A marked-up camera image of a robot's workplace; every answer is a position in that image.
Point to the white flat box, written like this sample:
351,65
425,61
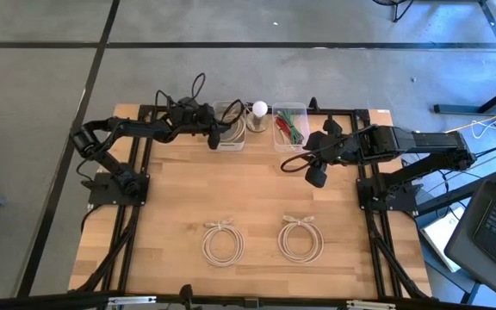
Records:
439,237

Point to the white light bulb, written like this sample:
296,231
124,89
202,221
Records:
260,107

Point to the black desk frame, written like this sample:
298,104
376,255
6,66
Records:
459,108

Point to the black aluminium table frame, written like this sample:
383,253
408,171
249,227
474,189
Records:
338,111

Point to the clear plastic bin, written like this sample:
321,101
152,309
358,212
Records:
306,116

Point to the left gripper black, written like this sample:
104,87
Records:
213,138

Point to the black overhead gantry beam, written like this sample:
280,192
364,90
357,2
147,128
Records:
37,301

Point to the dark grey laptop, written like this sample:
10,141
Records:
489,241

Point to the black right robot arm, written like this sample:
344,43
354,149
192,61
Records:
424,142

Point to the white plastic bin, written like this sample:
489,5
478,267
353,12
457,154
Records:
231,147

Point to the silver metal bracket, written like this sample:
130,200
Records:
370,305
132,300

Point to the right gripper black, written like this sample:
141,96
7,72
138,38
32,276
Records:
317,176

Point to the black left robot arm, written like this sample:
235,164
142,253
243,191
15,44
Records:
136,128

